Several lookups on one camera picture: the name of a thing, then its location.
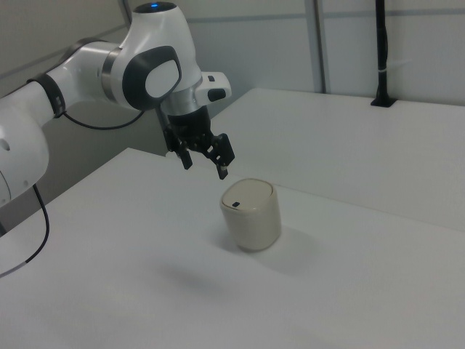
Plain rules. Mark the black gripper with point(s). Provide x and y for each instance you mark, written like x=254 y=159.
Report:
x=189 y=123

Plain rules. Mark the pale partition panel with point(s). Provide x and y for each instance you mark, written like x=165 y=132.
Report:
x=417 y=36

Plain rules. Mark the black camera stand pole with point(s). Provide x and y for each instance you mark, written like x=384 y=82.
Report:
x=382 y=54

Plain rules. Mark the small beige trash can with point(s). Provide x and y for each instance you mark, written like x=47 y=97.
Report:
x=254 y=225

